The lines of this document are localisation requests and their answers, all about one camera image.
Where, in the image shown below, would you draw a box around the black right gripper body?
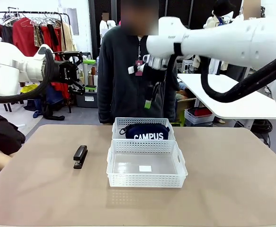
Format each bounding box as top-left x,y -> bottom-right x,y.
141,65 -> 166,86

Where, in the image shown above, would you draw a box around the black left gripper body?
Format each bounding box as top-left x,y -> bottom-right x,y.
44,61 -> 80,84

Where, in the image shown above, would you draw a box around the navy campus pencil case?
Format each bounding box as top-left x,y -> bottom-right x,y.
119,124 -> 170,140

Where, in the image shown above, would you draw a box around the black stapler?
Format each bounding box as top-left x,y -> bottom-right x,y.
73,145 -> 88,169

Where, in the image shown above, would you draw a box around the standing person left forearm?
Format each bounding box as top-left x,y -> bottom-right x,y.
164,78 -> 178,122

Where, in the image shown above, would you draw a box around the standing person right forearm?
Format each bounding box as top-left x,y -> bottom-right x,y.
97,78 -> 115,124

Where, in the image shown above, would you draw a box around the grey storage box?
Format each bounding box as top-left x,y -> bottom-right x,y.
75,91 -> 98,108

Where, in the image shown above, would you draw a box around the maroon hanging tag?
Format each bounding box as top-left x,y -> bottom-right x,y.
134,60 -> 143,76

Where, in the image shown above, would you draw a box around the small white perforated plastic basket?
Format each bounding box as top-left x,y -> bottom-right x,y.
111,117 -> 176,142

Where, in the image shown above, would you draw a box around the person in dark fleece jacket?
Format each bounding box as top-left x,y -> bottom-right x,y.
97,0 -> 179,125

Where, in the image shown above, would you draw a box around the person in white shirt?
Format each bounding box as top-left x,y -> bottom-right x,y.
99,12 -> 110,48

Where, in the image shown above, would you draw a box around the yellow bag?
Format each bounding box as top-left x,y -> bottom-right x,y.
20,84 -> 38,94

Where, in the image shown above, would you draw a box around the clear bin with red contents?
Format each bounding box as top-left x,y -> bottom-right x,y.
184,107 -> 216,125

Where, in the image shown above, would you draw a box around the red hanging garment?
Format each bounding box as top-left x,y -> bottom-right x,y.
12,17 -> 39,57

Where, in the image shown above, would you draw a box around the black clothes rack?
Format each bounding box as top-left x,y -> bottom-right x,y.
0,7 -> 72,114

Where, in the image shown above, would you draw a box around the large white perforated plastic basket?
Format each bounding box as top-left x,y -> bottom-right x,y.
106,139 -> 188,189

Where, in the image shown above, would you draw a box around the seated person in black clothes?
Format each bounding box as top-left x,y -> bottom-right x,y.
0,113 -> 26,170

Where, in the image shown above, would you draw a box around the mannequin with beige coat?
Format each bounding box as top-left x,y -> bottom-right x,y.
203,0 -> 237,30

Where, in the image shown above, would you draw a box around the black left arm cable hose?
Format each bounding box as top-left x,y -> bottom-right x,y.
0,48 -> 56,104

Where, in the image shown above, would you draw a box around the black cable coil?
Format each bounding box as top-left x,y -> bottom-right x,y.
250,119 -> 273,148

